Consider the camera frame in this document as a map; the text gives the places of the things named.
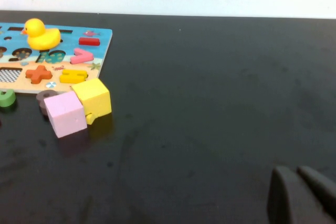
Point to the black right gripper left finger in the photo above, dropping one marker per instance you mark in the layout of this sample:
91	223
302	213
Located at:
288	200

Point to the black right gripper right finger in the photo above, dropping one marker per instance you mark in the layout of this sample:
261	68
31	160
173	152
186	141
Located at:
325	192

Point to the yellow equals sign piece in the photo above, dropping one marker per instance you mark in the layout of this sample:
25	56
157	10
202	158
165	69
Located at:
72	77

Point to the pink greater-than sign piece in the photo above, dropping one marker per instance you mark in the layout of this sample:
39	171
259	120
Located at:
80	58

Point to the red minus sign piece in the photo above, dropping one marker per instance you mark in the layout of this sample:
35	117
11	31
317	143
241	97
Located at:
89	41

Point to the brown number eight piece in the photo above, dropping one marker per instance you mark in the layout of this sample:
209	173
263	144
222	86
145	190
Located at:
40	100

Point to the colourful wooden number puzzle board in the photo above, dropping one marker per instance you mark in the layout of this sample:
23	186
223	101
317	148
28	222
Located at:
68	35

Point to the orange plus sign piece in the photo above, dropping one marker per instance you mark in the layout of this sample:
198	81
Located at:
39	74

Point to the green number three piece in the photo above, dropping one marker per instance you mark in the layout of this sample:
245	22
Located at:
6	100

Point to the yellow wooden cube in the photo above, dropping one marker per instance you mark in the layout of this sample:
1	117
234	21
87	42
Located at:
93	98

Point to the lilac wooden cube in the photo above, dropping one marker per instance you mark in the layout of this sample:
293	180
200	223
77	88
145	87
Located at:
65	113

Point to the yellow rubber duck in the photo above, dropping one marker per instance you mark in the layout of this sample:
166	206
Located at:
43	37

